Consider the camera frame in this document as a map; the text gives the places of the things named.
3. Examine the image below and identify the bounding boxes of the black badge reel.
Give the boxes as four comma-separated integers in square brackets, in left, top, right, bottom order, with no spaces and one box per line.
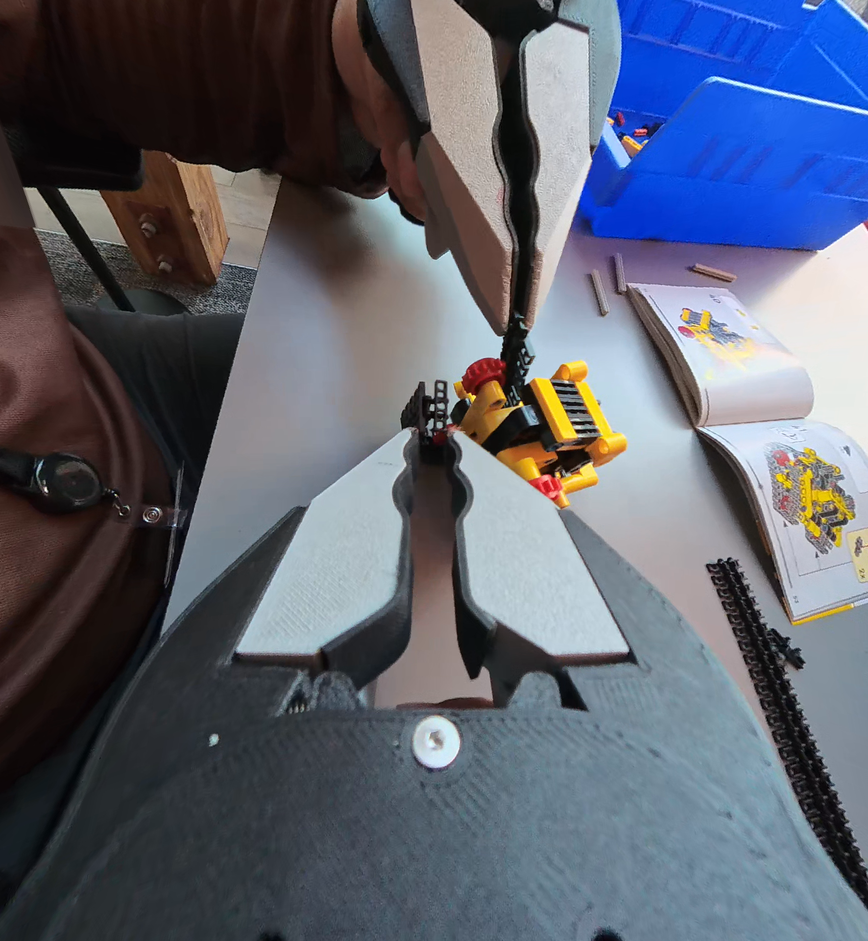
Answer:
[0,441,125,517]

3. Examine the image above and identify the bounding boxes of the person's left hand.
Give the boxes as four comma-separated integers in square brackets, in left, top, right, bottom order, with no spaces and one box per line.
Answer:
[330,0,429,225]

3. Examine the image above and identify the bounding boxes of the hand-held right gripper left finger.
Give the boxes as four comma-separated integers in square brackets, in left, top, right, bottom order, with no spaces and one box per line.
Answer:
[233,428,418,691]

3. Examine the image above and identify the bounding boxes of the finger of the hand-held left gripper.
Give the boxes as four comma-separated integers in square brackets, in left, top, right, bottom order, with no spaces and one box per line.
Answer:
[361,0,519,335]
[518,0,624,313]

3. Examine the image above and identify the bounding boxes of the blue plastic bin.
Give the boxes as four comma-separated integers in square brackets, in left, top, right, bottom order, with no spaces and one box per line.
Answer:
[576,75,868,252]
[614,0,868,120]

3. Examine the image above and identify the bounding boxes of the person's left forearm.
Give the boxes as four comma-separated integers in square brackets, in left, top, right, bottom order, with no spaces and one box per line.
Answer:
[0,0,376,194]

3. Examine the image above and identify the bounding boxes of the small black lego piece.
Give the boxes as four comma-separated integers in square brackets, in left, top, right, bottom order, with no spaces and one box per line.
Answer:
[768,627,807,671]

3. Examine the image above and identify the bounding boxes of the lego instruction booklet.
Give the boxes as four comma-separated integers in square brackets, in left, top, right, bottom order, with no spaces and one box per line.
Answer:
[625,282,868,627]

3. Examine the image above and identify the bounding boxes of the wooden table leg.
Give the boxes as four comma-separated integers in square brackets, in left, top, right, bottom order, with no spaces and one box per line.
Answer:
[99,150,231,289]

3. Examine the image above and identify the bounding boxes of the yellow lego vehicle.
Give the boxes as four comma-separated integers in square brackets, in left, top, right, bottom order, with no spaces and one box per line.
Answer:
[447,358,629,510]

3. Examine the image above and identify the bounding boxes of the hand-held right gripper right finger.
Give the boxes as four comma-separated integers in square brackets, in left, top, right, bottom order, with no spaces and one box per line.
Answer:
[449,432,635,682]

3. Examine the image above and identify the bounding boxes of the loose lego pieces pile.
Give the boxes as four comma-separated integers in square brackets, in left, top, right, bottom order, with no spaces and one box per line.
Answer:
[605,109,664,160]

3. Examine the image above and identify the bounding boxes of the black chair frame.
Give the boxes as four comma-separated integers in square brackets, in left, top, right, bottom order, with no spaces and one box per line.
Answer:
[4,125,194,319]

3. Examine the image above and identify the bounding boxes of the person's brown shirt torso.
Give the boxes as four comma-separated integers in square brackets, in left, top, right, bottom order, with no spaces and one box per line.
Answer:
[0,221,185,810]

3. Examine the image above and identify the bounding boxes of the black lego track chain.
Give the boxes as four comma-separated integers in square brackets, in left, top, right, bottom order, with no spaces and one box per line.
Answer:
[705,556,868,933]
[400,312,539,464]

